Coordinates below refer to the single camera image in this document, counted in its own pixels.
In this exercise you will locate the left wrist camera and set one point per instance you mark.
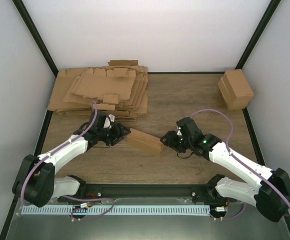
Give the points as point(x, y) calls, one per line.
point(109, 120)

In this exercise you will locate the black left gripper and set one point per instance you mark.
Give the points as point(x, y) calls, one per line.
point(119, 134)

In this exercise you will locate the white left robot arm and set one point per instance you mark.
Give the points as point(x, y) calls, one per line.
point(36, 182)

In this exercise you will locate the brown cardboard box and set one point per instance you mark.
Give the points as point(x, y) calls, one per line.
point(145, 142)
point(235, 89)

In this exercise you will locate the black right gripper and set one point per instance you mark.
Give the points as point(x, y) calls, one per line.
point(170, 141)

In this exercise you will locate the black aluminium frame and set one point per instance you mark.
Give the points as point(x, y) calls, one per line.
point(140, 189)

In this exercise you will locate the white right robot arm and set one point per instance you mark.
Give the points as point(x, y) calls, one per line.
point(266, 189)

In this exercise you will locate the stack of flat cardboard blanks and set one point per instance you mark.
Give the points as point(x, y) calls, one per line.
point(120, 88)

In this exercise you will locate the folded brown cardboard box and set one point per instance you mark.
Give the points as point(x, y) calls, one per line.
point(235, 89)

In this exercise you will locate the white slotted cable duct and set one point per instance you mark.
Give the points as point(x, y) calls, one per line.
point(120, 210)

